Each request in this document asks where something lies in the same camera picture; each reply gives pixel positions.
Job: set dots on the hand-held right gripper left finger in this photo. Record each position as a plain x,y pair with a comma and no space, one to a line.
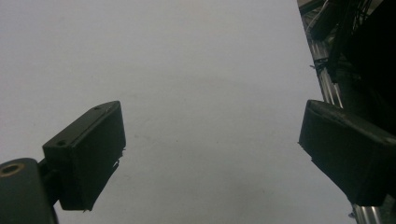
87,155

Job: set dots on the aluminium frame rail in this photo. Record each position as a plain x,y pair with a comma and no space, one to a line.
327,81

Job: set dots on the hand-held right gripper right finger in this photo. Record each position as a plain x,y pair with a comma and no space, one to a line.
345,149

